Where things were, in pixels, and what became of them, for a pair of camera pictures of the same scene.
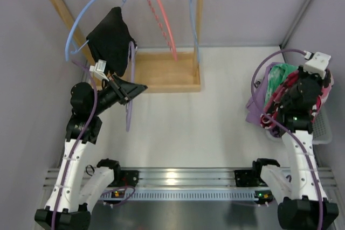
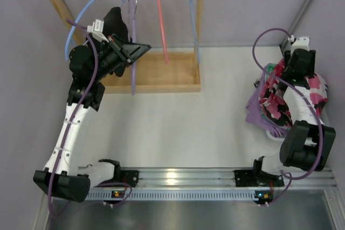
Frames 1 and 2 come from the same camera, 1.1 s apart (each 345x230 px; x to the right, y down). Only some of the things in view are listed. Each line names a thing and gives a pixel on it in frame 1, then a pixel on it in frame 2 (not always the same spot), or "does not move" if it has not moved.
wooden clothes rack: [166, 72] does not move
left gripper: [120, 90] to [120, 50]
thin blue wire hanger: [191, 3] does not move
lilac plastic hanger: [131, 48] to [132, 9]
